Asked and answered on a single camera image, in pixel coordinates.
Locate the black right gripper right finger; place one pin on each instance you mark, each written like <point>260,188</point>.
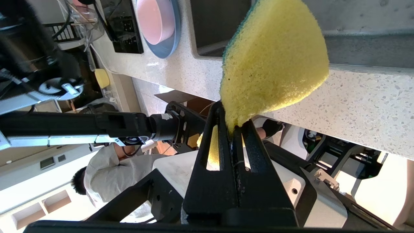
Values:
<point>262,194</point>

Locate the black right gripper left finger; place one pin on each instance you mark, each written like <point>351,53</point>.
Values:
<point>210,194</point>

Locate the yellow green sponge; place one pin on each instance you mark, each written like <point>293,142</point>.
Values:
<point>275,58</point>

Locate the pink plastic bowl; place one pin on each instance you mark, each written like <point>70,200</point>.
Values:
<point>155,19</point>

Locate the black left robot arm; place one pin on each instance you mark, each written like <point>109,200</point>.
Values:
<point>81,124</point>

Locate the bare forearm with black wristband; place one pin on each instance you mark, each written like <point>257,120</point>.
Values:
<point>270,127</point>

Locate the stainless steel sink basin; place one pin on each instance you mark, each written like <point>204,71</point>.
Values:
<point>220,26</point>

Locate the white robot torso cover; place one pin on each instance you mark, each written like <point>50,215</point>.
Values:
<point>323,207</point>

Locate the person in grey shirt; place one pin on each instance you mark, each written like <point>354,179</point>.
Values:
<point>110,174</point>

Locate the blue round plate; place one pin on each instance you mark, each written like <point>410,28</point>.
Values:
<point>169,42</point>

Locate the black induction cooktop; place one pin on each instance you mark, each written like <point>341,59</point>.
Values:
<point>124,29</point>

